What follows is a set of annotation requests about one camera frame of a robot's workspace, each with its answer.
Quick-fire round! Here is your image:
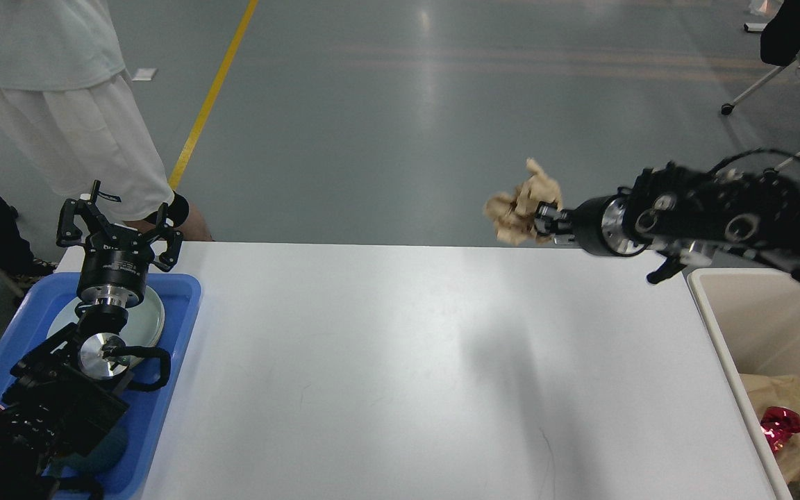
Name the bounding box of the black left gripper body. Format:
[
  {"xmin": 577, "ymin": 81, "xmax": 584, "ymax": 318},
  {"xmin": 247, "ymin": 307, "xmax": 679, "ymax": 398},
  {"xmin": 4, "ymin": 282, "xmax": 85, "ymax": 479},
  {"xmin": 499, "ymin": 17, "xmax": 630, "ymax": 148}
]
[{"xmin": 76, "ymin": 233, "xmax": 153, "ymax": 306}]

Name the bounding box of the blue plastic tray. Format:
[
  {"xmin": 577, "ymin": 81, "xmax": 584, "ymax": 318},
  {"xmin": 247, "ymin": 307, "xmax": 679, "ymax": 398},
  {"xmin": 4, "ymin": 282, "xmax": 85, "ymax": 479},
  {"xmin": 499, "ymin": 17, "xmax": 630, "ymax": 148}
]
[{"xmin": 0, "ymin": 272, "xmax": 203, "ymax": 500}]

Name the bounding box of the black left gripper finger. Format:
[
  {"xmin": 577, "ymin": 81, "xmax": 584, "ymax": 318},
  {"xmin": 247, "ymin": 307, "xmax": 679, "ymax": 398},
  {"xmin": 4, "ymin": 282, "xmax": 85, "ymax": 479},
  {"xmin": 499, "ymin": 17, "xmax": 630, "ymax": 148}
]
[
  {"xmin": 143, "ymin": 203, "xmax": 183, "ymax": 272},
  {"xmin": 55, "ymin": 180, "xmax": 113, "ymax": 247}
]

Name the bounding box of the light green plate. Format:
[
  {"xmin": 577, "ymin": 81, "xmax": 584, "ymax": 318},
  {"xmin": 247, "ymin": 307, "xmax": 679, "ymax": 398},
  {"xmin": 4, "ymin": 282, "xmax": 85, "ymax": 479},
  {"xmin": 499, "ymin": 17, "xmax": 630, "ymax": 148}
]
[{"xmin": 47, "ymin": 285, "xmax": 165, "ymax": 380}]

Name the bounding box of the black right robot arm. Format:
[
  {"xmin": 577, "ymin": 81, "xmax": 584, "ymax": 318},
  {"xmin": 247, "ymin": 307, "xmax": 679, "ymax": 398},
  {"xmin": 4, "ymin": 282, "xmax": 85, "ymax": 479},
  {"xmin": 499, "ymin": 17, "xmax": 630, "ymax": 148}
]
[{"xmin": 534, "ymin": 151, "xmax": 800, "ymax": 284}]

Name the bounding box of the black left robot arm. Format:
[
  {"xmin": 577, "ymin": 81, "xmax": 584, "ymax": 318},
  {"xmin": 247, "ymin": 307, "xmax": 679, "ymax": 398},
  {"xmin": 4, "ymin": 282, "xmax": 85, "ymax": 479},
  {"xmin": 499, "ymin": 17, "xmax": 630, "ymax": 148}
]
[{"xmin": 0, "ymin": 181, "xmax": 183, "ymax": 499}]

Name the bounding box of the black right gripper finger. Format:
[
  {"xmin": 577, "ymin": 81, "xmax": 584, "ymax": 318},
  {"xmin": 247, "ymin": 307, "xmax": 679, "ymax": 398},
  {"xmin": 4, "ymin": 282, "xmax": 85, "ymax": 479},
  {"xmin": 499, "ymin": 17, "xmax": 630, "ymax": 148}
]
[{"xmin": 534, "ymin": 202, "xmax": 576, "ymax": 237}]

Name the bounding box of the person in white shorts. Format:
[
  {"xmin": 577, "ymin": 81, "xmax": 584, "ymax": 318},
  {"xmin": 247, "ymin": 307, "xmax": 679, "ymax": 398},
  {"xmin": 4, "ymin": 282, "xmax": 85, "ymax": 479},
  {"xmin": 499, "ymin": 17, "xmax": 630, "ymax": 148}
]
[{"xmin": 0, "ymin": 1, "xmax": 213, "ymax": 242}]

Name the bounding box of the brown paper ball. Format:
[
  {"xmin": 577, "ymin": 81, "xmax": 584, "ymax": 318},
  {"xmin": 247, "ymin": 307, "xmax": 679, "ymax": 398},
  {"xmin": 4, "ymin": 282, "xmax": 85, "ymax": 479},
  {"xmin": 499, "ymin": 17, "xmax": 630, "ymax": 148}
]
[{"xmin": 483, "ymin": 158, "xmax": 564, "ymax": 246}]

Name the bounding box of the crushed red soda can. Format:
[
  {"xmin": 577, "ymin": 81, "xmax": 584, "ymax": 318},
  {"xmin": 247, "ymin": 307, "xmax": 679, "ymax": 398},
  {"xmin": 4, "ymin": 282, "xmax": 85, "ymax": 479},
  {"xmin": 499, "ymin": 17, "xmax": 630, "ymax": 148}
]
[{"xmin": 760, "ymin": 406, "xmax": 800, "ymax": 453}]

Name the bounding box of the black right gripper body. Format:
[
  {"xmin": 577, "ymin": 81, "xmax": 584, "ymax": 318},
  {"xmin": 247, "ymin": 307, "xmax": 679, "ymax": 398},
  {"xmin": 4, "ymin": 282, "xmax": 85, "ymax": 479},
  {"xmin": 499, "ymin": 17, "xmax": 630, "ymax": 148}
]
[{"xmin": 569, "ymin": 195, "xmax": 647, "ymax": 258}]

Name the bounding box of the dark teal mug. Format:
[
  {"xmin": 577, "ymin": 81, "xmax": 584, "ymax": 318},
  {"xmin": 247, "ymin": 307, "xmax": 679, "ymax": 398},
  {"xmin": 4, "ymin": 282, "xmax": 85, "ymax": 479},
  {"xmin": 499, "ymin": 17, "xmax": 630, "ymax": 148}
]
[{"xmin": 48, "ymin": 425, "xmax": 129, "ymax": 477}]

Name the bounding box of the beige plastic bin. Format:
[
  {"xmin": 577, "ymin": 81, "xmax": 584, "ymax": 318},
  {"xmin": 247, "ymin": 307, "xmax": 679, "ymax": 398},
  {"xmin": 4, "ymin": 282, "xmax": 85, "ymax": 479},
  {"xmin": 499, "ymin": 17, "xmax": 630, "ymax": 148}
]
[{"xmin": 687, "ymin": 268, "xmax": 800, "ymax": 499}]

